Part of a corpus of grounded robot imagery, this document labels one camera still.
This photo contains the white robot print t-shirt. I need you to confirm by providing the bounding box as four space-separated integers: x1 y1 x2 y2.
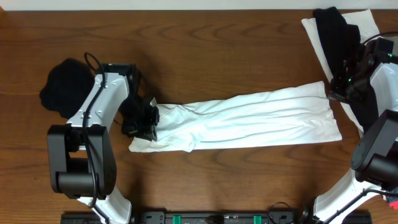
129 82 342 152

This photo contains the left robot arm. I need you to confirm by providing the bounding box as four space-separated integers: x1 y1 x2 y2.
47 63 159 223

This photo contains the red object at edge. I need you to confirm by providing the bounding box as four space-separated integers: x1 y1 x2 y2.
389 201 398 210

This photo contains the white t-shirt in pile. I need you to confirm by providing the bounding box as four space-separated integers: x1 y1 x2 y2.
301 9 379 133

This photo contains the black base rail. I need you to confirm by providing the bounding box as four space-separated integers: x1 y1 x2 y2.
60 208 373 224

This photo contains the folded black garment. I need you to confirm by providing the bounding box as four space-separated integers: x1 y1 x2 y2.
39 58 94 119

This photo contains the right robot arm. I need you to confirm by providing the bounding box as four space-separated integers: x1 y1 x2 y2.
307 63 397 223

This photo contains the black t-shirt in pile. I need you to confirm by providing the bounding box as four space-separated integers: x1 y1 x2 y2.
313 7 379 132

